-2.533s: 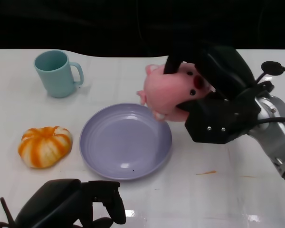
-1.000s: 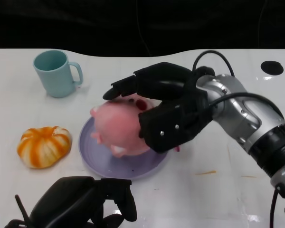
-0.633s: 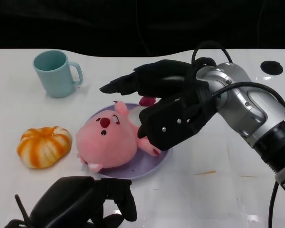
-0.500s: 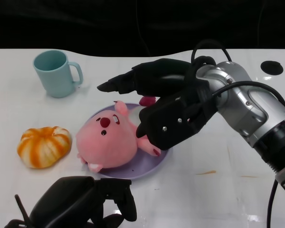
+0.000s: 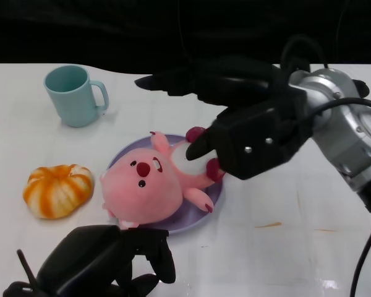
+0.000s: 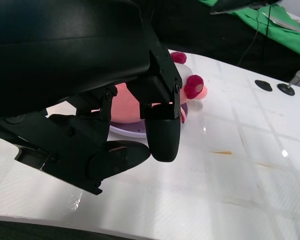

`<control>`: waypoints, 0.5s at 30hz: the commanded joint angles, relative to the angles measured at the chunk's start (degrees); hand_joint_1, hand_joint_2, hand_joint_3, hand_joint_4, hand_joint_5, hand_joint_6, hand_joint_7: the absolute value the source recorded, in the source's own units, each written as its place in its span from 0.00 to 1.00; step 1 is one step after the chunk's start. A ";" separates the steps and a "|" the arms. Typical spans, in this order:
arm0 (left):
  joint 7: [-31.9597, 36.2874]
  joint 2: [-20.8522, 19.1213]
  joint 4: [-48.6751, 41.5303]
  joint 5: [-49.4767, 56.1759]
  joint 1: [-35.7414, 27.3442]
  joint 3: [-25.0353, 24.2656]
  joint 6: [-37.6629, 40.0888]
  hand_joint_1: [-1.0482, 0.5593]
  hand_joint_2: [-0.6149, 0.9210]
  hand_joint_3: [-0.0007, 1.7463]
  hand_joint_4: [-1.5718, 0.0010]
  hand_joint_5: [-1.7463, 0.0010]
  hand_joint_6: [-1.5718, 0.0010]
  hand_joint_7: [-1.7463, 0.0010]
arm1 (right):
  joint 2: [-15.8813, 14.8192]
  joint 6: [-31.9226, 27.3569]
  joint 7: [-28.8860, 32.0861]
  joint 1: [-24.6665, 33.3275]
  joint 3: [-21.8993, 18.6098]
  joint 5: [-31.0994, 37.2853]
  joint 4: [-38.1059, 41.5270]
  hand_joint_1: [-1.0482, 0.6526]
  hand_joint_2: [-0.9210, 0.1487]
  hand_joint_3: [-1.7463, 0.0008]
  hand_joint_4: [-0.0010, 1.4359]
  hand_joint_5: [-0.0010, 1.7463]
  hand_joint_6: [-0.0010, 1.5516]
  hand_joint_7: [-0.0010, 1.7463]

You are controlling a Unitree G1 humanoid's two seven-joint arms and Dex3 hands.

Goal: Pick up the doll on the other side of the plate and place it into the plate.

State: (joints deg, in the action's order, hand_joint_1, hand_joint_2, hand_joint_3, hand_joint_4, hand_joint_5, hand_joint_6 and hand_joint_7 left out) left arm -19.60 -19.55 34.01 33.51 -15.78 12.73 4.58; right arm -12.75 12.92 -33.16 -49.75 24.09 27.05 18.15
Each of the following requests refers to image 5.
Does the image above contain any pink plush beaver doll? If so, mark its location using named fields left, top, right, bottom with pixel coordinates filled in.
left=99, top=126, right=227, bottom=230

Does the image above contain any teal plastic mug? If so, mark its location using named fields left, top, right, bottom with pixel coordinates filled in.
left=43, top=64, right=109, bottom=128

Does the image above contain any orange white pumpkin toy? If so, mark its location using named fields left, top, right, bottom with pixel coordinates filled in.
left=22, top=165, right=95, bottom=220

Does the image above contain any black table grommet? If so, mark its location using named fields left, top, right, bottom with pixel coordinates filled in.
left=352, top=79, right=370, bottom=98

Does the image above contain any lavender plastic plate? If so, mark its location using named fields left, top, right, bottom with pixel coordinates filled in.
left=106, top=132, right=225, bottom=235

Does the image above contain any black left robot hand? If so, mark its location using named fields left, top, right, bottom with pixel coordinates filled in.
left=2, top=225, right=177, bottom=297

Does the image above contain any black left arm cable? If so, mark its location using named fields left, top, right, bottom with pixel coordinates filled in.
left=16, top=249, right=40, bottom=287

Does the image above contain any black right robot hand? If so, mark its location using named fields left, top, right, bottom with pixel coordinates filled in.
left=134, top=55, right=307, bottom=181

